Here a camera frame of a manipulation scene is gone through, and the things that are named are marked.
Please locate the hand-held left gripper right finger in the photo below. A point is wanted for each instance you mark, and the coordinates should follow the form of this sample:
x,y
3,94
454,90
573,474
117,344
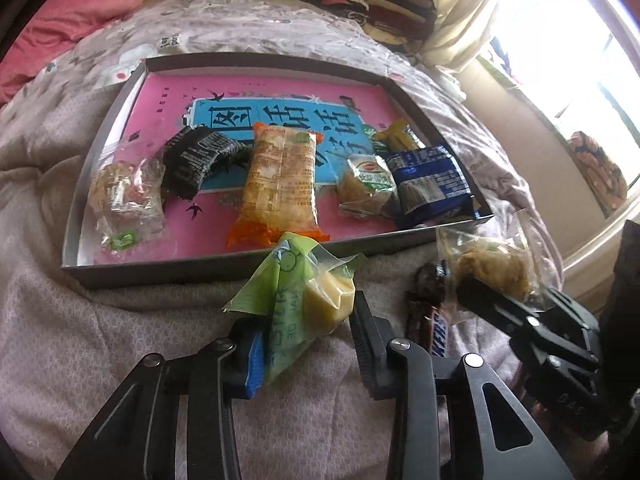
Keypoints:
x,y
370,355

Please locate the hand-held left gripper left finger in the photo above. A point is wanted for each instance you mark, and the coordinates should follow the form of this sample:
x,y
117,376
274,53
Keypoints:
x,y
252,360

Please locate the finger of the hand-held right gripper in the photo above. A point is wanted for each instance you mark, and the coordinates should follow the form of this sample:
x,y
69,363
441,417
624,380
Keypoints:
x,y
570,305
500,305

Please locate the clear crumbly cookie packet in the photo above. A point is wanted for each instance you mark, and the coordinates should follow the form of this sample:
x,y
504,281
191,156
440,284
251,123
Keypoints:
x,y
492,260

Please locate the green clear cake packet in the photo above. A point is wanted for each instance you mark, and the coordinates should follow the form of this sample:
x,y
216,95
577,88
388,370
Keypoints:
x,y
300,300

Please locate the grey shallow cardboard box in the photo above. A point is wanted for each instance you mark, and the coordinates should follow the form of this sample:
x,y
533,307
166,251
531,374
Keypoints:
x,y
200,272

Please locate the blue cookie packet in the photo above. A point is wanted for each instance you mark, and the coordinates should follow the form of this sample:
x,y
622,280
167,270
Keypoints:
x,y
432,185

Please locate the green label round cracker packet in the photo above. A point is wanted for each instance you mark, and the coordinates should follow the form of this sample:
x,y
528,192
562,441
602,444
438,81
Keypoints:
x,y
365,182

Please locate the orange rice cracker packet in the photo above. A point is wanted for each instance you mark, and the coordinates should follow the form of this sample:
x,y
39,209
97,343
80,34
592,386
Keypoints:
x,y
280,185

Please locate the clear pastry packet green sticker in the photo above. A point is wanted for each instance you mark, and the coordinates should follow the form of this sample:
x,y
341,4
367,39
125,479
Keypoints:
x,y
125,197

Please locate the black cookie packet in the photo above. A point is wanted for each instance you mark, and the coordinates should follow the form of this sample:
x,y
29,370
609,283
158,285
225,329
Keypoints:
x,y
197,160

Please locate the brown chocolate bar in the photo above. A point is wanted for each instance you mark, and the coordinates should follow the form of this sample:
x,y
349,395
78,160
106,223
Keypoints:
x,y
430,327

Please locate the small brown wrapped chocolate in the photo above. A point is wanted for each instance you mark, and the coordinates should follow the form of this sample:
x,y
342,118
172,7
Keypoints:
x,y
431,276

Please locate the orange patterned cushion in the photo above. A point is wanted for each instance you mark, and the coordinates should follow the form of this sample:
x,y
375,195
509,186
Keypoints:
x,y
600,175

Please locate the pink and blue book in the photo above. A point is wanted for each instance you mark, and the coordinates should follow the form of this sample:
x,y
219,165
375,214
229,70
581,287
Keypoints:
x,y
200,225

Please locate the printed lilac bedspread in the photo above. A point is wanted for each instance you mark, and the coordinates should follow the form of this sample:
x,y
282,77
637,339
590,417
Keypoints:
x,y
75,360

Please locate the yellow snack packet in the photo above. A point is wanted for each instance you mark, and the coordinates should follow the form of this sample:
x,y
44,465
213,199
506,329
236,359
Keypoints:
x,y
397,136

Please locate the bright window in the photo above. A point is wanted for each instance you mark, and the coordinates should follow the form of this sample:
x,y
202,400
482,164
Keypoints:
x,y
575,50

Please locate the cream curtain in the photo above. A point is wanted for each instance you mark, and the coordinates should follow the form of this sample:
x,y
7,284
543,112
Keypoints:
x,y
465,15

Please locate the pile of folded clothes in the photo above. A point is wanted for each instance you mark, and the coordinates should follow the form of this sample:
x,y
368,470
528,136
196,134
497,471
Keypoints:
x,y
370,0

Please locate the pink quilt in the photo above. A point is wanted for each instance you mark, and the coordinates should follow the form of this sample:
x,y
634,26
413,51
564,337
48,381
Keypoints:
x,y
65,15

